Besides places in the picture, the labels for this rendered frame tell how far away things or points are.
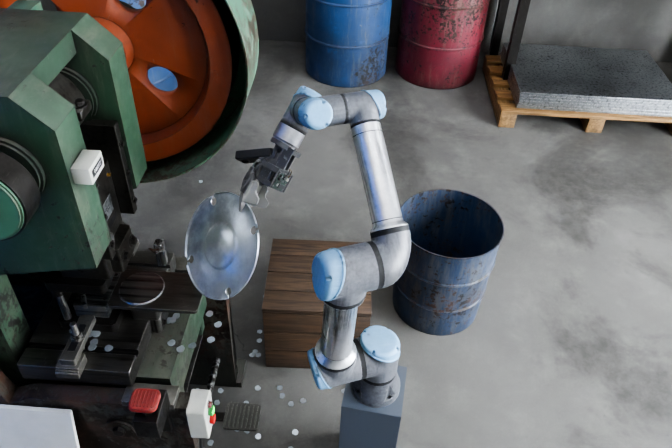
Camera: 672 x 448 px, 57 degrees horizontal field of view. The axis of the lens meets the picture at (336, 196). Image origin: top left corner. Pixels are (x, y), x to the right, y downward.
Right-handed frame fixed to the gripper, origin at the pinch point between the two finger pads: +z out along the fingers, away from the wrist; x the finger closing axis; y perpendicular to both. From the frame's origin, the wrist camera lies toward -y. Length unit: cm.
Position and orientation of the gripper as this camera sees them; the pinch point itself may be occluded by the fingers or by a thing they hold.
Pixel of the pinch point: (242, 206)
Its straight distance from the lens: 163.6
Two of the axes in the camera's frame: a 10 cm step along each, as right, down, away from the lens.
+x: 4.5, 2.2, 8.7
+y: 7.5, 4.3, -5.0
